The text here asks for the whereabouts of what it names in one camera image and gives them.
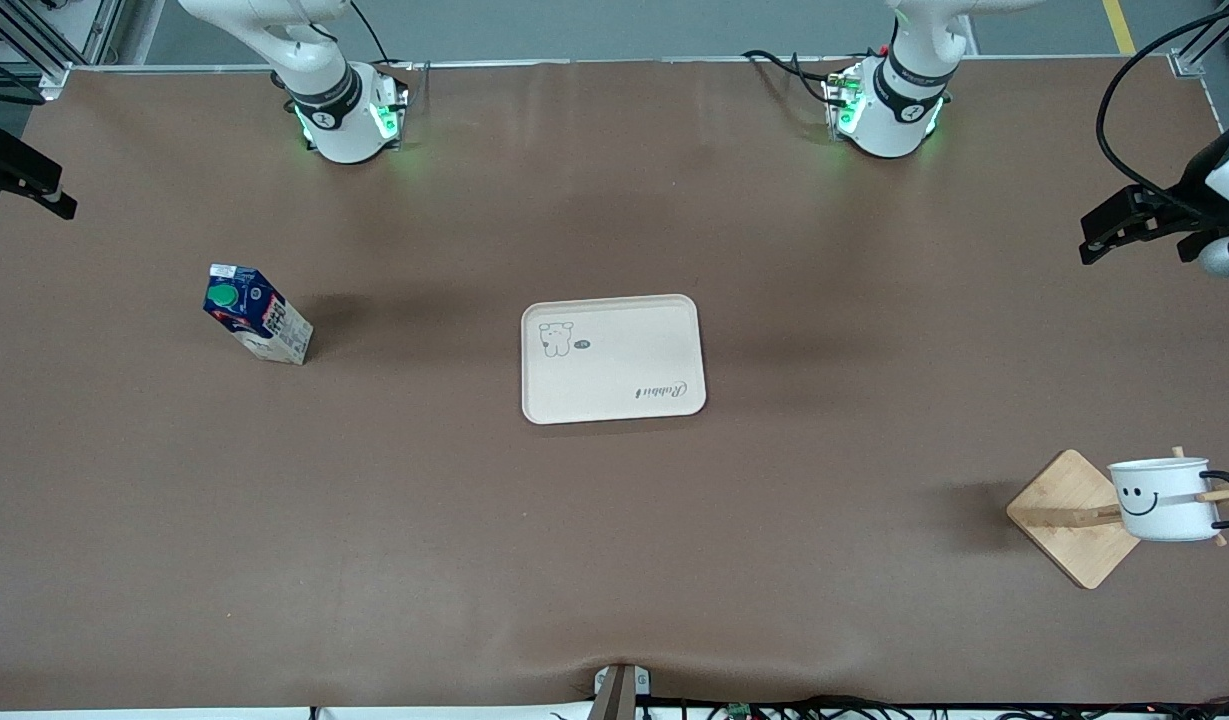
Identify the blue white milk carton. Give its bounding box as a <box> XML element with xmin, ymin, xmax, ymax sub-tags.
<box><xmin>202</xmin><ymin>263</ymin><xmax>314</xmax><ymax>366</ymax></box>

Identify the beige plastic tray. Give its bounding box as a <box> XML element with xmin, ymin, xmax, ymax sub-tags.
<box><xmin>520</xmin><ymin>293</ymin><xmax>708</xmax><ymax>426</ymax></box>

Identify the white smiley face mug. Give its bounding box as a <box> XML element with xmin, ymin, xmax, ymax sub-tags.
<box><xmin>1107</xmin><ymin>457</ymin><xmax>1229</xmax><ymax>543</ymax></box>

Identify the black left base cable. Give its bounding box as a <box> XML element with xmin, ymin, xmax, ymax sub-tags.
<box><xmin>742</xmin><ymin>48</ymin><xmax>845</xmax><ymax>109</ymax></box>

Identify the black right base cable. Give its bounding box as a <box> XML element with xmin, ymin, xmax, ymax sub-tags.
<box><xmin>349</xmin><ymin>0</ymin><xmax>415</xmax><ymax>76</ymax></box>

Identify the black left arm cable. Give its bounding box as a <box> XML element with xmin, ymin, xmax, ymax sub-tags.
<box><xmin>1096</xmin><ymin>5</ymin><xmax>1229</xmax><ymax>216</ymax></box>

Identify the wooden mug stand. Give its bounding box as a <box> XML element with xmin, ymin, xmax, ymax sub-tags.
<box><xmin>1005</xmin><ymin>446</ymin><xmax>1229</xmax><ymax>591</ymax></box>

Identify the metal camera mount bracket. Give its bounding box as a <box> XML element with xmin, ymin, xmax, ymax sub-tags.
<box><xmin>592</xmin><ymin>663</ymin><xmax>653</xmax><ymax>720</ymax></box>

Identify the black base cable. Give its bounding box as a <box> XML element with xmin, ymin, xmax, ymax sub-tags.
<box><xmin>349</xmin><ymin>0</ymin><xmax>415</xmax><ymax>76</ymax></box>
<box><xmin>742</xmin><ymin>48</ymin><xmax>845</xmax><ymax>109</ymax></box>

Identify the aluminium frame profile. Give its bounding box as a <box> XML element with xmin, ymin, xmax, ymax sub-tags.
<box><xmin>1169</xmin><ymin>0</ymin><xmax>1229</xmax><ymax>131</ymax></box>
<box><xmin>0</xmin><ymin>0</ymin><xmax>125</xmax><ymax>106</ymax></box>

